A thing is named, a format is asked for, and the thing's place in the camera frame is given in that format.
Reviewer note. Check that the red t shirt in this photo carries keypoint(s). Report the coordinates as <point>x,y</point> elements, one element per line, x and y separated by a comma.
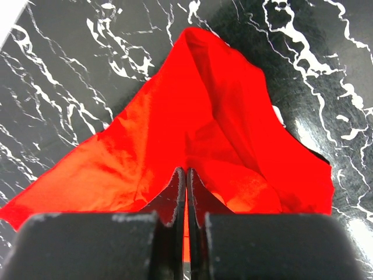
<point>207,108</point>

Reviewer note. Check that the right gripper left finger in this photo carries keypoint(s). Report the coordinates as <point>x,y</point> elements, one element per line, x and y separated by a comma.
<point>143,245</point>

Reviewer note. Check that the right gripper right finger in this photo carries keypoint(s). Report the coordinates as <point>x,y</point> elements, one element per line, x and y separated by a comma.
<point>228,245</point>

